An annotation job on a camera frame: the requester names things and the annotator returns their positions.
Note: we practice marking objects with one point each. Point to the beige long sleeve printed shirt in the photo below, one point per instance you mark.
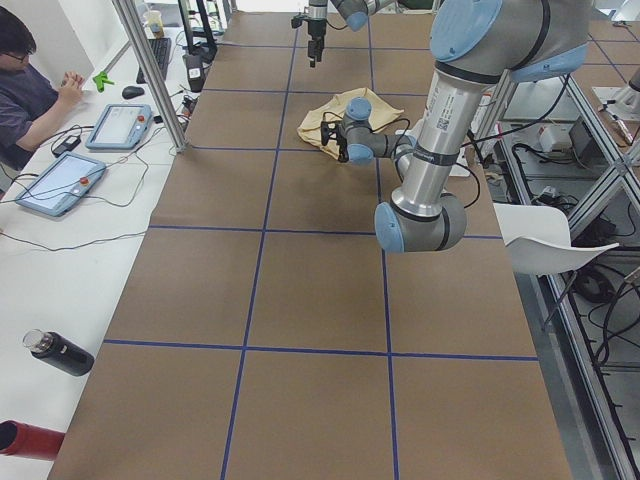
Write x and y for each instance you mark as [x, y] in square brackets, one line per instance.
[363, 101]

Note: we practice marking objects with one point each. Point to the teach pendant upper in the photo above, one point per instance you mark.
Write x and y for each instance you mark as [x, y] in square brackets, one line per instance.
[120, 127]

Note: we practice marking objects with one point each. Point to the black keyboard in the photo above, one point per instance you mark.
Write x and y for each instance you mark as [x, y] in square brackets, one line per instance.
[161, 50]

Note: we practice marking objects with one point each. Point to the seated person dark shirt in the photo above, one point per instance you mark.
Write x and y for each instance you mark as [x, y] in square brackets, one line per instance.
[32, 110]

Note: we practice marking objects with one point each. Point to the teach pendant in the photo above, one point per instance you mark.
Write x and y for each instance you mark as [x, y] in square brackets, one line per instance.
[62, 185]
[120, 127]

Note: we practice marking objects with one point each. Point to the aluminium frame post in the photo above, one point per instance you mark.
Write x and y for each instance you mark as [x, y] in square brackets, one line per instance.
[129, 19]

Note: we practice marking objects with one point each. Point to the green plastic clamp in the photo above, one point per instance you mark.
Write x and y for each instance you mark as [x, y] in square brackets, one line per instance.
[101, 80]

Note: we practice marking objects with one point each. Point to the red cylinder bottle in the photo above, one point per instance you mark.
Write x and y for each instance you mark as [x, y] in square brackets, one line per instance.
[29, 441]

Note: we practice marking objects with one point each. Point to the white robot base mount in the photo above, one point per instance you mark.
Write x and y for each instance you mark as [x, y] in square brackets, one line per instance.
[460, 169]

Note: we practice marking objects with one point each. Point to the aluminium frame rack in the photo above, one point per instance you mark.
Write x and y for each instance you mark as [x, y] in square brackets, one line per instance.
[559, 134]

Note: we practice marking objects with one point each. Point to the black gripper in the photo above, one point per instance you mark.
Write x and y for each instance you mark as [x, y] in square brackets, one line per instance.
[316, 28]
[341, 138]

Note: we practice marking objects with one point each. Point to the black computer mouse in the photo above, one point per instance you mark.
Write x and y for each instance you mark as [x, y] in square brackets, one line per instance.
[131, 92]

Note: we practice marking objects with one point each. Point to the white chair seat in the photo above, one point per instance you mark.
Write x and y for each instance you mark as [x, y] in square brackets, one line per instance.
[538, 240]

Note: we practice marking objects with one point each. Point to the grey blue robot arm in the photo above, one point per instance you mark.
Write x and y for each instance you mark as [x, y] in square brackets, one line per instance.
[354, 12]
[473, 43]

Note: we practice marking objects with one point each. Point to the black power adapter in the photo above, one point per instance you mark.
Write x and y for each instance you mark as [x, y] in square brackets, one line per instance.
[66, 145]

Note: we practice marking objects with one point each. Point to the black water bottle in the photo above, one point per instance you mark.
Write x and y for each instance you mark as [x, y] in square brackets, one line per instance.
[57, 351]

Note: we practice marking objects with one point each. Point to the teach pendant lower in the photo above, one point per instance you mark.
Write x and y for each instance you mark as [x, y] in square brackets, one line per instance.
[62, 185]

